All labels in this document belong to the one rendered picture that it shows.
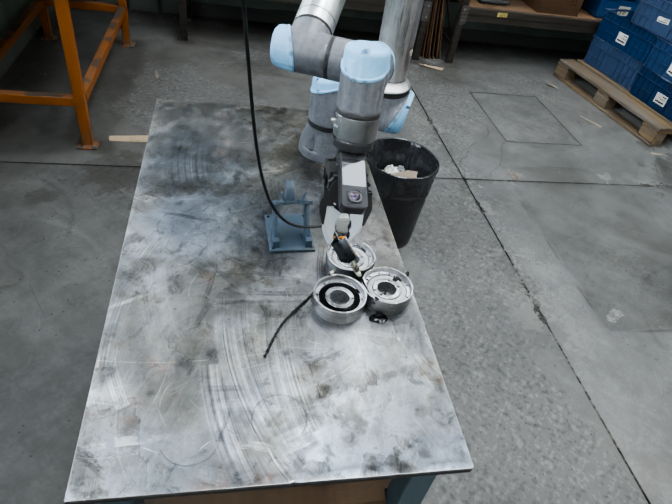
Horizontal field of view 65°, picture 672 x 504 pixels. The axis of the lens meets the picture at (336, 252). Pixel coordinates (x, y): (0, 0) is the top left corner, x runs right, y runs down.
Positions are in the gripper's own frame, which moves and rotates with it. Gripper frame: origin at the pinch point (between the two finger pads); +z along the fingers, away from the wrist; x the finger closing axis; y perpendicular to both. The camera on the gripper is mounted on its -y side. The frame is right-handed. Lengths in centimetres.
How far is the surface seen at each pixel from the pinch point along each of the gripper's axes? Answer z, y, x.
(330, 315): 11.4, -8.0, 1.4
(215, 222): 10.5, 22.7, 23.8
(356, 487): 41.6, -24.5, -5.4
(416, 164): 41, 132, -63
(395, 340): 14.6, -11.5, -11.1
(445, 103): 55, 276, -129
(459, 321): 83, 71, -74
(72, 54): 21, 185, 95
